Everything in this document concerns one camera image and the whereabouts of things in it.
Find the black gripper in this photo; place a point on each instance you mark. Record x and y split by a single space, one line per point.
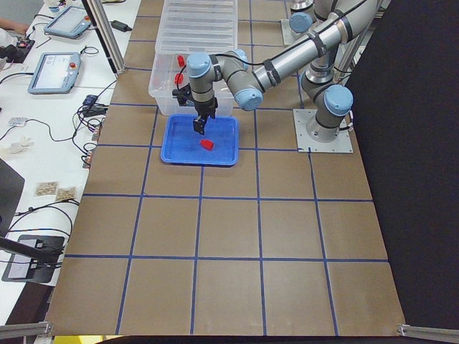
205 107

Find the red block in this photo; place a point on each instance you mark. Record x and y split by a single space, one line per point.
178 79
180 61
207 144

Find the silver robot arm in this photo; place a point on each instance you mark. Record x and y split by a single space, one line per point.
338 22
333 101

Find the clear plastic storage box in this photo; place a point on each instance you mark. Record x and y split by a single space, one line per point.
165 67

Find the clear plastic box lid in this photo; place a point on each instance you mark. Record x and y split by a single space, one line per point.
197 26

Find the blue plastic tray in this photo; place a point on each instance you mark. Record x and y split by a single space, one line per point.
181 143

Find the red block under lid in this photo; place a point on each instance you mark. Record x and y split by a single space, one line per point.
180 61

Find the black power adapter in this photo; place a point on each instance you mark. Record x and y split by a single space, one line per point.
120 26

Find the near teach pendant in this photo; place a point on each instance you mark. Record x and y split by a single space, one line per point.
56 73

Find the teach pendant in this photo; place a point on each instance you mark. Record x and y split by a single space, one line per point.
70 23
56 73

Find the far teach pendant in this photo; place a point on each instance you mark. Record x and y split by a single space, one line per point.
70 23

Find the black device on desk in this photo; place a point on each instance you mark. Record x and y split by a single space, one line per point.
17 53

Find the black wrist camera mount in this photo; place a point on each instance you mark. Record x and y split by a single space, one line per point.
183 96

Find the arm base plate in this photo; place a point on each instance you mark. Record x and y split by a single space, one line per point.
289 36
314 138

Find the aluminium frame post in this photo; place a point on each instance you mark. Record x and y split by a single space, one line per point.
99 20

